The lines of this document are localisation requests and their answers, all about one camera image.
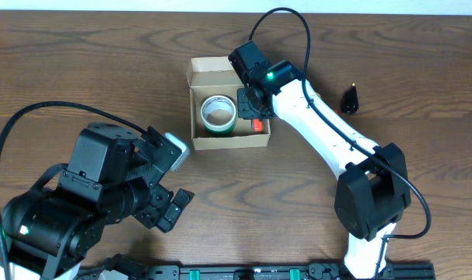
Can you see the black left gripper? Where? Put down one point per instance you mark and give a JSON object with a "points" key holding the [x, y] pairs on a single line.
{"points": [[158, 206]]}

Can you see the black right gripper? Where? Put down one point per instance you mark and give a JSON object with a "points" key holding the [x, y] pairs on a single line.
{"points": [[249, 103]]}

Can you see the red stapler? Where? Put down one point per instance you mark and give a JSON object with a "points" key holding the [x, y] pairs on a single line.
{"points": [[257, 125]]}

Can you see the green tape roll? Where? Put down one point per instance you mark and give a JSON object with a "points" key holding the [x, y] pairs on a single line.
{"points": [[220, 129]]}

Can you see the beige masking tape roll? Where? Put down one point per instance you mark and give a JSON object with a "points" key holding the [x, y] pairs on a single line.
{"points": [[218, 109]]}

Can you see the brown cardboard box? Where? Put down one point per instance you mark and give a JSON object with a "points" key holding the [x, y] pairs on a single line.
{"points": [[212, 76]]}

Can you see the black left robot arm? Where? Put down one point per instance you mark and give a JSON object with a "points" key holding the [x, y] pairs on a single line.
{"points": [[113, 174]]}

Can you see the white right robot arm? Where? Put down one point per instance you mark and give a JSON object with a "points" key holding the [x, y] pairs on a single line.
{"points": [[369, 199]]}

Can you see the black teardrop tape measure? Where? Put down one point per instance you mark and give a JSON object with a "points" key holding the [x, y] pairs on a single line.
{"points": [[349, 103]]}

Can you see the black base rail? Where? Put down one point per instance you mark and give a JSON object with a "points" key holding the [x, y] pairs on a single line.
{"points": [[313, 271]]}

